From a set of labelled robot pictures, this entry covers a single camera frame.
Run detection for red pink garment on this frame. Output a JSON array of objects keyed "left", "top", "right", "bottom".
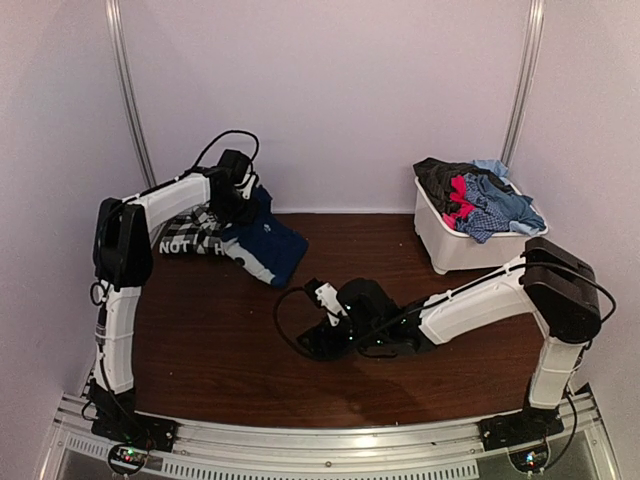
[{"left": 442, "top": 176, "right": 476, "bottom": 230}]

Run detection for right aluminium corner post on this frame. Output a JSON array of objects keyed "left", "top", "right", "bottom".
[{"left": 501, "top": 0, "right": 546, "bottom": 168}]

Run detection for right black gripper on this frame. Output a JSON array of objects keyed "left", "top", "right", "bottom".
[{"left": 298, "top": 317, "right": 385, "bottom": 362}]

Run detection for blue patterned garment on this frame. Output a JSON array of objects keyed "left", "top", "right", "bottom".
[{"left": 457, "top": 173, "right": 510, "bottom": 244}]

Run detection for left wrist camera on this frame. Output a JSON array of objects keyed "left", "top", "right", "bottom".
[{"left": 237, "top": 171, "right": 259, "bottom": 200}]

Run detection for black cable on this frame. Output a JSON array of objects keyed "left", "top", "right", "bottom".
[
  {"left": 273, "top": 285, "right": 321, "bottom": 359},
  {"left": 187, "top": 129, "right": 261, "bottom": 176}
]

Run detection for left black cable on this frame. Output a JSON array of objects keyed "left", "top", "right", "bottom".
[{"left": 187, "top": 129, "right": 261, "bottom": 176}]

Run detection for white plastic laundry bin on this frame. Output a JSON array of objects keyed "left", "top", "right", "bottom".
[{"left": 414, "top": 177, "right": 531, "bottom": 275}]

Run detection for aluminium front rail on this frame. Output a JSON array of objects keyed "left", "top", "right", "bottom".
[{"left": 35, "top": 393, "right": 621, "bottom": 479}]

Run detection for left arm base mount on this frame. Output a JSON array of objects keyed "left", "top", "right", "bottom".
[{"left": 90, "top": 384, "right": 180, "bottom": 474}]

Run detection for left aluminium corner post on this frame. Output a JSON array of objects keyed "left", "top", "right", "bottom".
[{"left": 105, "top": 0, "right": 157, "bottom": 188}]

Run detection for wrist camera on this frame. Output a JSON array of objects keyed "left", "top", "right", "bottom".
[
  {"left": 303, "top": 278, "right": 347, "bottom": 327},
  {"left": 237, "top": 171, "right": 259, "bottom": 200}
]

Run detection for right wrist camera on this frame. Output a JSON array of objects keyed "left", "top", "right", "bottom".
[{"left": 303, "top": 278, "right": 347, "bottom": 327}]

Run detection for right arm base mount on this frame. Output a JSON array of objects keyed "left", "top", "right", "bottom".
[{"left": 477, "top": 402, "right": 564, "bottom": 475}]

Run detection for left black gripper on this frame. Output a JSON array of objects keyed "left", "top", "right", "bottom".
[{"left": 214, "top": 190, "right": 260, "bottom": 226}]

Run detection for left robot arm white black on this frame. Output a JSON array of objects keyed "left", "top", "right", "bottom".
[{"left": 90, "top": 149, "right": 259, "bottom": 444}]

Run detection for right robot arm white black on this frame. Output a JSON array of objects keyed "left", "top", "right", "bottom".
[{"left": 296, "top": 237, "right": 613, "bottom": 450}]

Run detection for black white plaid shirt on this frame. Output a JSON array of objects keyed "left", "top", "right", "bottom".
[{"left": 159, "top": 204, "right": 232, "bottom": 256}]

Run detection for navy blue garment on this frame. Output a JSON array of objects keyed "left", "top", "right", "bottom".
[{"left": 220, "top": 186, "right": 309, "bottom": 289}]

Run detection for dark grey garment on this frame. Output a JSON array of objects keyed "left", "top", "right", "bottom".
[{"left": 413, "top": 157, "right": 474, "bottom": 214}]

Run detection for aluminium corner post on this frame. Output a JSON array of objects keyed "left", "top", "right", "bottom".
[
  {"left": 105, "top": 0, "right": 157, "bottom": 188},
  {"left": 501, "top": 0, "right": 546, "bottom": 168}
]

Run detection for right black cable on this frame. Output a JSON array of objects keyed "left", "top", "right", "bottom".
[{"left": 273, "top": 285, "right": 321, "bottom": 359}]

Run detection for light blue garment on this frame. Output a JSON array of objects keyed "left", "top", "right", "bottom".
[{"left": 471, "top": 160, "right": 547, "bottom": 236}]

